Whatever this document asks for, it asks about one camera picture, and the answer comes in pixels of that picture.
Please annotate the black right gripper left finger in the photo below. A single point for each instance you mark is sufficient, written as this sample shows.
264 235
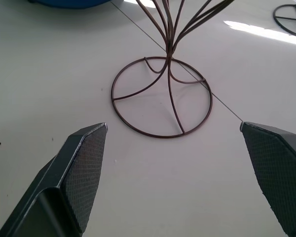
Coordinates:
71 177

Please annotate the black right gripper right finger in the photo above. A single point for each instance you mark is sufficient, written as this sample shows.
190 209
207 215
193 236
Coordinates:
278 168

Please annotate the blue round object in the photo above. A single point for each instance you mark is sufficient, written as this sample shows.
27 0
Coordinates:
71 3

